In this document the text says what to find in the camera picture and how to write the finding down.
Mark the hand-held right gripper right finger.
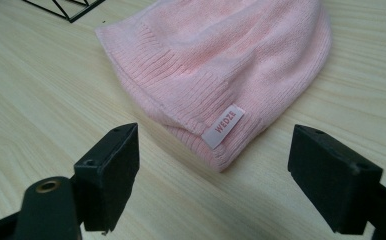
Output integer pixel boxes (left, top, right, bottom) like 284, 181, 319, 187
287, 124, 384, 236

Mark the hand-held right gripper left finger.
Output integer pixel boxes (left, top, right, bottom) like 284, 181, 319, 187
73, 122, 141, 233

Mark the black wire rack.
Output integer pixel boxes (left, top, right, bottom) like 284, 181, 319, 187
22, 0, 106, 24

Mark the pink knitted beanie hat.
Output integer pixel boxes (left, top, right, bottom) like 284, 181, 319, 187
94, 0, 333, 174

